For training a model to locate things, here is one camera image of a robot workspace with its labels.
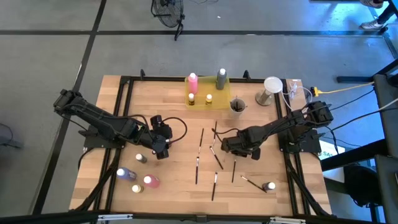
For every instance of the beige plastic cup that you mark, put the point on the beige plastic cup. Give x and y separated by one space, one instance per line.
233 113

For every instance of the small brown paint bottle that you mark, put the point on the small brown paint bottle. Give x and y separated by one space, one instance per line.
269 186

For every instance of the silver frame bracket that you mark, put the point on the silver frame bracket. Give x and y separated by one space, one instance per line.
287 220
115 217

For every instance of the black floor fan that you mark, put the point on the black floor fan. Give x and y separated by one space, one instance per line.
169 12

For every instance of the small yellow paint bottle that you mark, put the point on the small yellow paint bottle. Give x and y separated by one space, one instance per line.
209 99

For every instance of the small tan paint bottle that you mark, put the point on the small tan paint bottle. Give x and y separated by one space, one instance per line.
137 188

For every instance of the grey side desk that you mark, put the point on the grey side desk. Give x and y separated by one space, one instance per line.
388 124

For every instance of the green white sign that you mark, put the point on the green white sign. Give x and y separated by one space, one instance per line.
329 154

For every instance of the large red paint bottle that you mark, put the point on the large red paint bottle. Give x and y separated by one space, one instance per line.
151 181

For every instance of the white dome table lamp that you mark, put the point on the white dome table lamp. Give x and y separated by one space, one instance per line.
273 84

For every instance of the large blue paint bottle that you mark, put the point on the large blue paint bottle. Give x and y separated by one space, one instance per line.
126 173

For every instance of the large grey paint bottle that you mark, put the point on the large grey paint bottle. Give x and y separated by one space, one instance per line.
221 79

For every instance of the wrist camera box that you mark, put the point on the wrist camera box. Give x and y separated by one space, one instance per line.
230 144
164 133

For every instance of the yellow translucent plastic bin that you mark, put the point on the yellow translucent plastic bin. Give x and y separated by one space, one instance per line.
217 99

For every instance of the black metal beam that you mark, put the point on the black metal beam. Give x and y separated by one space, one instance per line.
354 79
351 155

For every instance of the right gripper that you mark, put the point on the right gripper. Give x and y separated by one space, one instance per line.
253 146

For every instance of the thin dark paintbrush silver ferrule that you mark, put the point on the thin dark paintbrush silver ferrule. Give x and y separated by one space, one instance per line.
253 184

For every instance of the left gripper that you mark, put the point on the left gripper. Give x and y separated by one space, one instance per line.
157 119

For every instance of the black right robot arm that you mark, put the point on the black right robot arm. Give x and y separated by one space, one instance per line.
280 124

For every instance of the black table frame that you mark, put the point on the black table frame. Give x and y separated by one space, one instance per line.
155 79

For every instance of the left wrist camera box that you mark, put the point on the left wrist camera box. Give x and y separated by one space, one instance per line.
164 133

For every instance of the person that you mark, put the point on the person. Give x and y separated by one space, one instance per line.
371 24

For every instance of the black office chair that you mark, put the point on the black office chair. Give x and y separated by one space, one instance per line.
360 183

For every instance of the angled flat bristle paintbrush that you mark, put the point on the angled flat bristle paintbrush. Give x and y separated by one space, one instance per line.
216 158

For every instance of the thin black liner paintbrush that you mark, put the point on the thin black liner paintbrush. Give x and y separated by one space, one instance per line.
243 107

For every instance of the large pink paint bottle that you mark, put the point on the large pink paint bottle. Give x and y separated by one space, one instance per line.
192 82

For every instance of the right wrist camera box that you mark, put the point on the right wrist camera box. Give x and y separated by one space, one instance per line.
230 144

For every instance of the small ochre paint bottle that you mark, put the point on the small ochre paint bottle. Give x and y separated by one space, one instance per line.
191 99

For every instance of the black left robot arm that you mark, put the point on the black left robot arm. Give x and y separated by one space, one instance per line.
99 119

